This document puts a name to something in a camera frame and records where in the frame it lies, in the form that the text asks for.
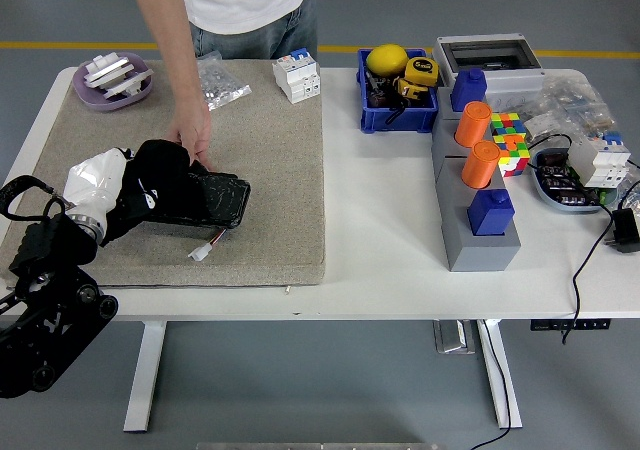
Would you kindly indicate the person's right hand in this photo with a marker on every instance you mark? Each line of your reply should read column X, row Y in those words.
column 192, row 127

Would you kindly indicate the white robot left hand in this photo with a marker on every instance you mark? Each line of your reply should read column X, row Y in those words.
column 95, row 182

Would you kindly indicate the black film-wrapped panel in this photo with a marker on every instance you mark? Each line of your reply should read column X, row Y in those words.
column 225, row 197

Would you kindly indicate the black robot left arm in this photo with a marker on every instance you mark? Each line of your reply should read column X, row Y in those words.
column 45, row 310

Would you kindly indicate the black table control panel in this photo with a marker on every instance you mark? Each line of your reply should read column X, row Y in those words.
column 570, row 324

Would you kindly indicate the clear bag of metal screws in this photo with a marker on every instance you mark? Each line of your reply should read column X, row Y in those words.
column 225, row 85

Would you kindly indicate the purple tray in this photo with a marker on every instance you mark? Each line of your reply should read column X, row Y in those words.
column 90, row 97

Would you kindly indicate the grey-brown mat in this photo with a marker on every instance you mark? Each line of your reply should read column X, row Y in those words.
column 280, row 170

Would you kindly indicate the white plastic plate stack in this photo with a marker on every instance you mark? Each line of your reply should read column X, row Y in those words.
column 105, row 70

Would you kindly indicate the person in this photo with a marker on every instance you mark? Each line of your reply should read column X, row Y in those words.
column 250, row 0

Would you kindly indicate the dark brown component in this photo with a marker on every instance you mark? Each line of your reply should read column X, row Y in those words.
column 381, row 100

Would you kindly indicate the white table leg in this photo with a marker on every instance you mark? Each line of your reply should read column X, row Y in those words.
column 502, row 385
column 142, row 380

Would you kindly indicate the yellow lemon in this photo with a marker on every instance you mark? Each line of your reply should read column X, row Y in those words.
column 386, row 59

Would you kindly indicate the blue plastic bin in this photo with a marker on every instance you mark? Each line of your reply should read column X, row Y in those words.
column 400, row 120

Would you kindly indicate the small yellow tape measure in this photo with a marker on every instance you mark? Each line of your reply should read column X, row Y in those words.
column 412, row 91

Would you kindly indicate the large yellow tape measure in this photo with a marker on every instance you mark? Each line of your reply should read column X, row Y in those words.
column 420, row 70

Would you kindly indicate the blue block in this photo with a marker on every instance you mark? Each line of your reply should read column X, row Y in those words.
column 467, row 90
column 490, row 215

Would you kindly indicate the orange cylinder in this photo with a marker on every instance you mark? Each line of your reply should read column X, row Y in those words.
column 480, row 165
column 472, row 125

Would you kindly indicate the grey shape holder base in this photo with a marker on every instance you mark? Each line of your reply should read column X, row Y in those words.
column 480, row 252

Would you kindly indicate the colourful puzzle cube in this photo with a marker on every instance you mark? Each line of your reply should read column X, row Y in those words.
column 507, row 124
column 515, row 157

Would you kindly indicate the metal floor box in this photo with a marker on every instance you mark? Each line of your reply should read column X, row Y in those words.
column 452, row 337

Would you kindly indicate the small clear bag with label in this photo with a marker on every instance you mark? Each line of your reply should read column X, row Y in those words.
column 542, row 125

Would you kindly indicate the blue-grey dish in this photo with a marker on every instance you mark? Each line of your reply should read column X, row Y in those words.
column 542, row 187

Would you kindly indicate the black electronic modules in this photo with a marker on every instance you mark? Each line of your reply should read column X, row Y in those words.
column 560, row 180

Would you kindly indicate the large clear bag of parts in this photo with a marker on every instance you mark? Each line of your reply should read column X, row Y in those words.
column 580, row 102

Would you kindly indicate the black power adapter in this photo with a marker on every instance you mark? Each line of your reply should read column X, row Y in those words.
column 627, row 230

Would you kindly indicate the white plastic bracket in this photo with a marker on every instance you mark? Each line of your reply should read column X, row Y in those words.
column 127, row 84

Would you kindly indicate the white circuit breaker blue switch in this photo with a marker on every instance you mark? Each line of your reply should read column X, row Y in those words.
column 600, row 162
column 295, row 77

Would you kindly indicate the grey electrical enclosure box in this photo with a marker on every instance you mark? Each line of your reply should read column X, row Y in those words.
column 510, row 77

